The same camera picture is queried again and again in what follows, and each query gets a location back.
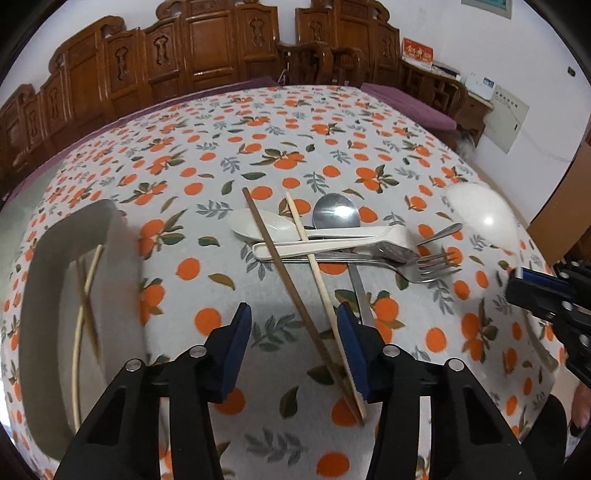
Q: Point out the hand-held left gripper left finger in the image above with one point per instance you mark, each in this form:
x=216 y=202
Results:
x=238 y=341

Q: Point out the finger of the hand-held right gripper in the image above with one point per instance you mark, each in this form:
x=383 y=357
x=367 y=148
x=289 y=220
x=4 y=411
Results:
x=515 y=290
x=535 y=277

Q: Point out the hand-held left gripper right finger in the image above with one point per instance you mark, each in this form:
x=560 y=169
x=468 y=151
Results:
x=351 y=350

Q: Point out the white plastic ladle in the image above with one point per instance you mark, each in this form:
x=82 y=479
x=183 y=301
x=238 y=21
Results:
x=480 y=217

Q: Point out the metal fork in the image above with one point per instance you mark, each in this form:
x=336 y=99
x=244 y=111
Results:
x=429 y=273

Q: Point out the light bamboo chopstick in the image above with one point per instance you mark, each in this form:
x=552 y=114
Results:
x=78 y=332
x=314 y=267

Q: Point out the white plastic spoon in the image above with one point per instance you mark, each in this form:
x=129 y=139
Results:
x=286 y=250
x=258 y=226

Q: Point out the large metal spoon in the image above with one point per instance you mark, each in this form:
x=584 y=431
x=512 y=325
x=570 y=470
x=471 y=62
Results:
x=336 y=212

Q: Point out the metal tray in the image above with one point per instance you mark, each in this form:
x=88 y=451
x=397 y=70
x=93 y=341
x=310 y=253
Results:
x=51 y=286

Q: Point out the person's right hand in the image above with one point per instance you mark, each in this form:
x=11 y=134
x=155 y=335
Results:
x=581 y=410

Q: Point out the wooden door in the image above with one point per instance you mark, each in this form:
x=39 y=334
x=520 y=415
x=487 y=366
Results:
x=563 y=207

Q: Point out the grey electrical panel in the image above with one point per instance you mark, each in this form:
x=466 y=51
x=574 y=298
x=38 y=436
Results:
x=508 y=120

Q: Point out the white box device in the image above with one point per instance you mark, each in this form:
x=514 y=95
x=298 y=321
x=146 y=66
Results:
x=480 y=85

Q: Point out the wooden side table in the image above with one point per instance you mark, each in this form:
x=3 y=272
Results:
x=438 y=87

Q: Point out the orange print tablecloth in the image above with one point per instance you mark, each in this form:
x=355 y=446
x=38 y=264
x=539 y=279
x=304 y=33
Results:
x=323 y=138

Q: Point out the stack of papers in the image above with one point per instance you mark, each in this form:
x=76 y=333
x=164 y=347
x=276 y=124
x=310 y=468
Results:
x=445 y=70

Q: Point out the carved wooden bench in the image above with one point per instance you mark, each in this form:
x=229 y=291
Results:
x=207 y=46

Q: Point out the carved wooden armchair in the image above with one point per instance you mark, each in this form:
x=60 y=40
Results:
x=346 y=37

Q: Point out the green framed wall box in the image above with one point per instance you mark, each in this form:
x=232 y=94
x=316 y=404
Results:
x=489 y=7

